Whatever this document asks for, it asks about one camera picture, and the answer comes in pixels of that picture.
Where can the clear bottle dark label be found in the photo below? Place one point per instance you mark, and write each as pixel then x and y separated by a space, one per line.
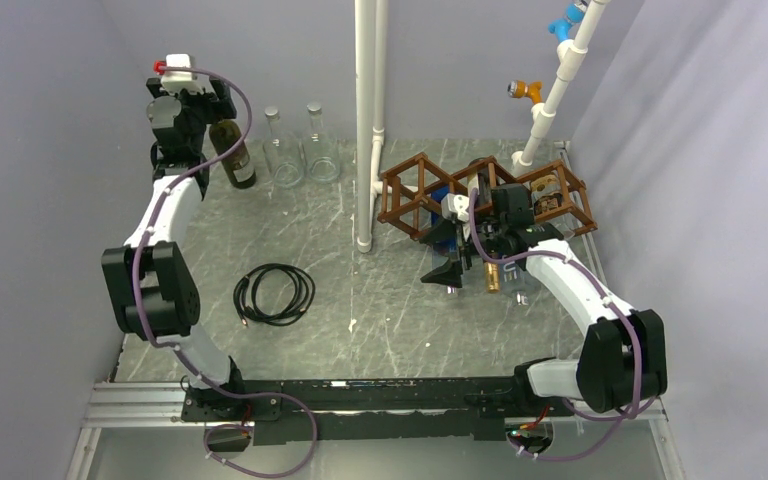
pixel 319 147

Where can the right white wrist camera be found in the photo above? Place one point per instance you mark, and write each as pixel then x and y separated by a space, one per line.
pixel 455 207

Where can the clear blue-label bottle left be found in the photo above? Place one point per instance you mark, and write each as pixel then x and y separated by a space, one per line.
pixel 439 250

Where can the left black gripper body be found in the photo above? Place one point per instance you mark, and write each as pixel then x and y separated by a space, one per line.
pixel 203 112

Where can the brown bottle gold foil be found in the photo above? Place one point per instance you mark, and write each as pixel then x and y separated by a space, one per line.
pixel 483 180

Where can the brown wooden wine rack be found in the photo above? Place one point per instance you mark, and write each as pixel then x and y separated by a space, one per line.
pixel 409 186

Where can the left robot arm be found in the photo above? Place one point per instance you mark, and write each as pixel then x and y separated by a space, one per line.
pixel 151 289

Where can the white vertical pvc pipe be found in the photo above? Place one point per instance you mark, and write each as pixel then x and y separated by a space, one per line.
pixel 371 20

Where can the clear blue-label bottle right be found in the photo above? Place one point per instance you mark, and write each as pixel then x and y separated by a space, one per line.
pixel 516 283

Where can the dark green wine bottle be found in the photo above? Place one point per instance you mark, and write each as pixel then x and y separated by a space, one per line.
pixel 236 160

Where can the white angled pvc pipe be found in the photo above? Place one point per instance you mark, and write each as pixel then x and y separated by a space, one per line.
pixel 571 55

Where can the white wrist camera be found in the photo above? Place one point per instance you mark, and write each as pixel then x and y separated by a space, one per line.
pixel 455 207
pixel 176 75

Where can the blue pipe valve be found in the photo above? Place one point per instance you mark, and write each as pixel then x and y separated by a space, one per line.
pixel 573 15

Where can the clear blue-label bottle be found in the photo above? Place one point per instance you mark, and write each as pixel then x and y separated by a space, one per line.
pixel 516 283
pixel 439 250

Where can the small dark bottle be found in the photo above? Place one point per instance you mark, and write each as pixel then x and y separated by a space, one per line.
pixel 546 195

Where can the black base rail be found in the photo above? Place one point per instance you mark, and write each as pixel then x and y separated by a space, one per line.
pixel 281 411

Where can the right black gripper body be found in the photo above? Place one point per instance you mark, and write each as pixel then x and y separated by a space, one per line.
pixel 464 246

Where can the clear bottle with cork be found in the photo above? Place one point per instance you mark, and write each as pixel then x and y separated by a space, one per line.
pixel 281 151

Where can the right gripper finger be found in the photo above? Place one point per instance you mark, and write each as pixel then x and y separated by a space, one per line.
pixel 443 232
pixel 445 271

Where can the orange pipe valve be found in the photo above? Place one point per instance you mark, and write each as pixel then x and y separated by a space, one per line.
pixel 519 89

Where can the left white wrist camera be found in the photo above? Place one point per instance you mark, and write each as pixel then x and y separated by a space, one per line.
pixel 176 75

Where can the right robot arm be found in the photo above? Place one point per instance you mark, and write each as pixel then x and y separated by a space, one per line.
pixel 622 363

